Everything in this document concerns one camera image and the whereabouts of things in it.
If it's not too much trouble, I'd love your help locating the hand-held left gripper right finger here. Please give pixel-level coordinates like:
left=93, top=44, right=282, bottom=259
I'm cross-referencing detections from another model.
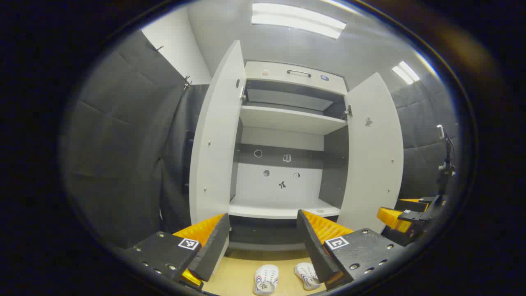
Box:
left=297, top=209, right=407, bottom=291

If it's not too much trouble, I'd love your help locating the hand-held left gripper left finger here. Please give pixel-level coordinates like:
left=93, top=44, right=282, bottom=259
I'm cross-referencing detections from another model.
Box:
left=123, top=213, right=231, bottom=291

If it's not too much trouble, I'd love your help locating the white canvas shoe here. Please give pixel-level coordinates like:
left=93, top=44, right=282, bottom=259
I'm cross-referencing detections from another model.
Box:
left=254, top=264, right=279, bottom=296
left=294, top=262, right=322, bottom=291

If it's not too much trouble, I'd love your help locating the white shoe cabinet door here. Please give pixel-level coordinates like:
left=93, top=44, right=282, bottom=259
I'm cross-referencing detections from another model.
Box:
left=182, top=40, right=247, bottom=266
left=337, top=73, right=404, bottom=235

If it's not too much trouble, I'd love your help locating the white grey shoe cabinet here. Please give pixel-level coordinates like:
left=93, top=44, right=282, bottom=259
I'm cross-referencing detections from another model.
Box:
left=228, top=61, right=350, bottom=252

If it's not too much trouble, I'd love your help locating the ceiling light panel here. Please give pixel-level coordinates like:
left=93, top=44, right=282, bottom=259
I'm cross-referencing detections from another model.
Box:
left=251, top=3, right=347, bottom=39
left=392, top=61, right=420, bottom=85

